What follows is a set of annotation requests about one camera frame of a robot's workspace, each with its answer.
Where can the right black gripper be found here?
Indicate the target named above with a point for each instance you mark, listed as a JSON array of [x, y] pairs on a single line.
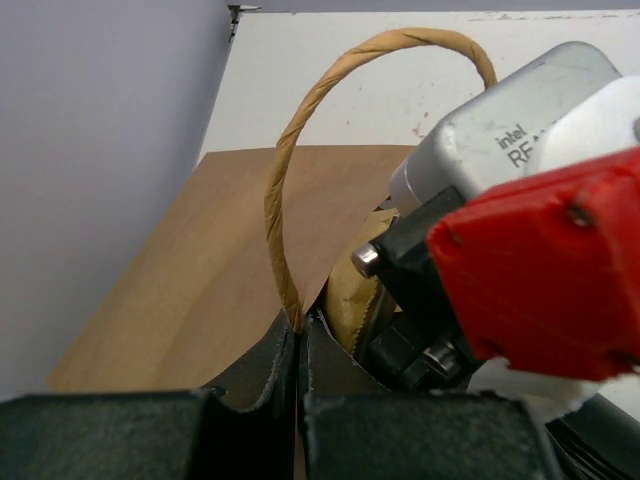
[[424, 347]]

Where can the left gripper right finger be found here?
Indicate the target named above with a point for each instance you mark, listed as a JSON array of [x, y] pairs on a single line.
[[354, 428]]

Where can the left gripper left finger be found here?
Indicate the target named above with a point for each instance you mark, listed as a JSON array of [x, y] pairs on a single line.
[[240, 425]]

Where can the brown paper bag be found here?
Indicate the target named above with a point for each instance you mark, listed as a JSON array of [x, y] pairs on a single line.
[[252, 232]]

